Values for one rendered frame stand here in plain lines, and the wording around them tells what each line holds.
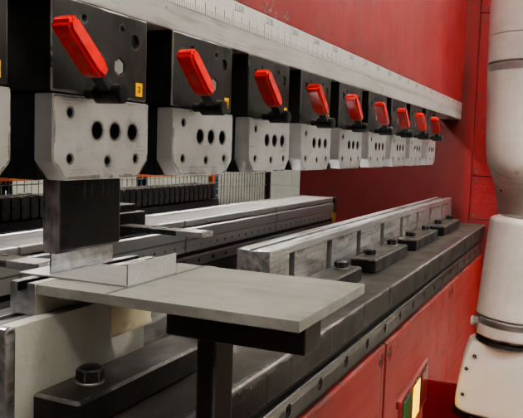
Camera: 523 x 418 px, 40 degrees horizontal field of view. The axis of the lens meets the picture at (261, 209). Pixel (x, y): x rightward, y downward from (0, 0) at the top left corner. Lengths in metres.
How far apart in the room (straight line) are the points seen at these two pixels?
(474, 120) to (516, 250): 1.87
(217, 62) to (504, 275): 0.45
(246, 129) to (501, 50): 0.35
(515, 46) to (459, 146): 1.86
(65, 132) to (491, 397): 0.63
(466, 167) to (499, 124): 1.84
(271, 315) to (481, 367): 0.46
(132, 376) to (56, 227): 0.16
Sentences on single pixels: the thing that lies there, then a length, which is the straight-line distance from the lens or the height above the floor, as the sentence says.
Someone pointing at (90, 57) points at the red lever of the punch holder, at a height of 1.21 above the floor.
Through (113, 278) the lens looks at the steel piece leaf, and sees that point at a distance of 0.71.
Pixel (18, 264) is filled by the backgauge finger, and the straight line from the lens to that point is 0.79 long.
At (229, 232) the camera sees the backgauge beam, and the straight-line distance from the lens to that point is 1.58.
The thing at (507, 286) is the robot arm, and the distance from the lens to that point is 0.94.
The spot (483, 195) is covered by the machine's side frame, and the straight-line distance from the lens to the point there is 2.77.
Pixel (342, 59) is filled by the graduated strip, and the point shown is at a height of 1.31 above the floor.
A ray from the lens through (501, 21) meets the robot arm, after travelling 0.95.
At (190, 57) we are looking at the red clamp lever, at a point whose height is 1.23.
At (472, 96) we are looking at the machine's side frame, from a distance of 2.78.
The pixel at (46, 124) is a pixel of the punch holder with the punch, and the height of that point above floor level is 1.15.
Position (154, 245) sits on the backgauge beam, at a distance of 1.32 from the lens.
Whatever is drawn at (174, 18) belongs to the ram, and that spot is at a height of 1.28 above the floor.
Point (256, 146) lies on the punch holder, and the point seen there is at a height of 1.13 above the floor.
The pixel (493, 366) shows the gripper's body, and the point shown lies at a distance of 0.98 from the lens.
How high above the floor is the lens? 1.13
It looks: 5 degrees down
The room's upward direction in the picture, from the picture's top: 2 degrees clockwise
